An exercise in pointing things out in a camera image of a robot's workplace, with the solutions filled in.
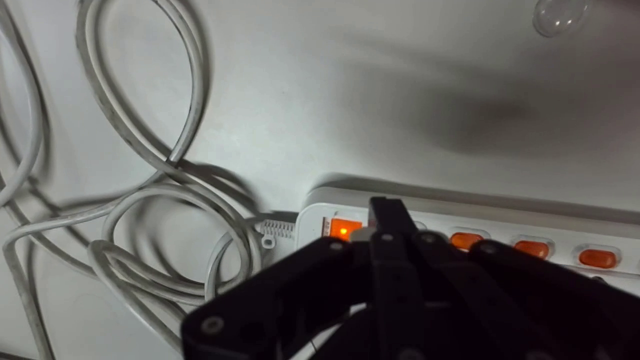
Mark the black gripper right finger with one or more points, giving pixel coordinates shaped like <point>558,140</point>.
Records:
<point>507,300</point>

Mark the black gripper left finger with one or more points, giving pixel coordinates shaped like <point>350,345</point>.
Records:
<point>292,292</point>

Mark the white power strip orange switches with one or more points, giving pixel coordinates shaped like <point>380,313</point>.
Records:
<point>507,223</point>

